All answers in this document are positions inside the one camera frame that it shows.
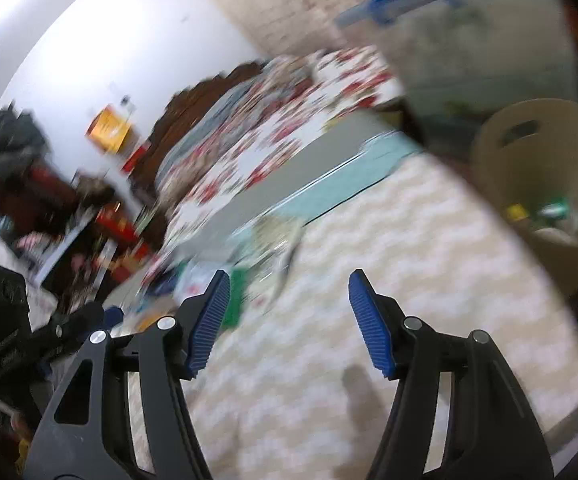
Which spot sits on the clear storage box blue lid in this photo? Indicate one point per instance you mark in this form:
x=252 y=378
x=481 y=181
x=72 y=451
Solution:
x=469 y=60

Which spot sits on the green packet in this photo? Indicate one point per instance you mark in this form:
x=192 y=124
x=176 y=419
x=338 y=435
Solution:
x=234 y=295

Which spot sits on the grey shelf rack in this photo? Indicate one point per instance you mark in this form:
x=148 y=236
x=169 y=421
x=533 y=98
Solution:
x=64 y=245

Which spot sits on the red box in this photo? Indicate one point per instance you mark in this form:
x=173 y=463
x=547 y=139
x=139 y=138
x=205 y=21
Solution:
x=136 y=157

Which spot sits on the green white snack wrapper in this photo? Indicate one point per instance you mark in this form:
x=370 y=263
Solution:
x=269 y=240

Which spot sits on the carved wooden headboard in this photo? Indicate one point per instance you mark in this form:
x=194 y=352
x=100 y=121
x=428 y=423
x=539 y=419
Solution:
x=179 y=115

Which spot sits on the grey and teal mattress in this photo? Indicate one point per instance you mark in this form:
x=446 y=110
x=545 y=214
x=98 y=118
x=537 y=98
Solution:
x=294 y=175

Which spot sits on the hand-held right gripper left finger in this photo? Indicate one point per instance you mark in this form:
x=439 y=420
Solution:
x=209 y=320

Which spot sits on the patchwork floral quilt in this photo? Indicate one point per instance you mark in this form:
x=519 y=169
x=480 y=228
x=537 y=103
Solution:
x=204 y=125

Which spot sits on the beige plastic wastebasket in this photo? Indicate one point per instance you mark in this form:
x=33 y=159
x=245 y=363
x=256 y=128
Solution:
x=519 y=185

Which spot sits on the yellow box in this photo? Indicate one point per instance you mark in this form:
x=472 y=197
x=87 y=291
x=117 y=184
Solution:
x=106 y=127

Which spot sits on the white red floral bedsheet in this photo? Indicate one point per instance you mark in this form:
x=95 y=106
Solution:
x=289 y=120

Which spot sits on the pile of dark bags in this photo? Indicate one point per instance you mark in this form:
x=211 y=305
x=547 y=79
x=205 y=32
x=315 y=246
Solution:
x=4 y=135

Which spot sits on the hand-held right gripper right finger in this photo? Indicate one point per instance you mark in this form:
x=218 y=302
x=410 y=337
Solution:
x=369 y=325

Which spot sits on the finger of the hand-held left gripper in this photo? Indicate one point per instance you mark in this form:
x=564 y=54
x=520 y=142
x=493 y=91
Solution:
x=69 y=330

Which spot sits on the beige zigzag floor mat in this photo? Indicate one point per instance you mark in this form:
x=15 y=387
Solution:
x=419 y=260

